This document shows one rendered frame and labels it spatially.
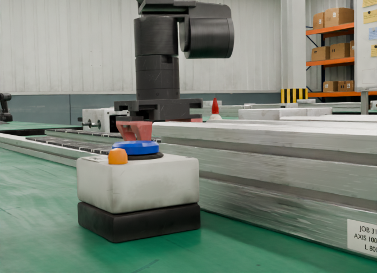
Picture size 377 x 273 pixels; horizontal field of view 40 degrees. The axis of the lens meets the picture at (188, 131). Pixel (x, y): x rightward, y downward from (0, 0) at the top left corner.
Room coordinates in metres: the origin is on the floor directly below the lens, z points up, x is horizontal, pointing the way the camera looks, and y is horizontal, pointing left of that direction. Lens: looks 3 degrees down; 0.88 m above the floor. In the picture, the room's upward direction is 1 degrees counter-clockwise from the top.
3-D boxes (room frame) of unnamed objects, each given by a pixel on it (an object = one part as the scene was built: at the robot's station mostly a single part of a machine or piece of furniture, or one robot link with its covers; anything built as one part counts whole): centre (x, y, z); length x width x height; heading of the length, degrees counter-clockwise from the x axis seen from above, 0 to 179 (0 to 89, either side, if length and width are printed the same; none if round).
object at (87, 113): (1.72, 0.30, 0.83); 0.11 x 0.10 x 0.10; 124
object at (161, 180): (0.45, 0.04, 0.81); 0.10 x 0.08 x 0.06; 122
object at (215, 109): (1.24, -0.06, 0.84); 0.04 x 0.04 x 0.12
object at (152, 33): (0.69, 0.03, 0.97); 0.07 x 0.06 x 0.07; 102
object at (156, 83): (0.68, 0.04, 0.91); 0.10 x 0.07 x 0.07; 122
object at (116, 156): (0.40, 0.06, 0.85); 0.01 x 0.01 x 0.01
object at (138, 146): (0.44, 0.05, 0.84); 0.04 x 0.04 x 0.02
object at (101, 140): (1.29, 0.20, 0.79); 0.96 x 0.04 x 0.03; 32
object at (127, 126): (0.68, 0.05, 0.84); 0.07 x 0.07 x 0.09; 32
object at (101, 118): (1.61, 0.25, 0.83); 0.11 x 0.10 x 0.10; 121
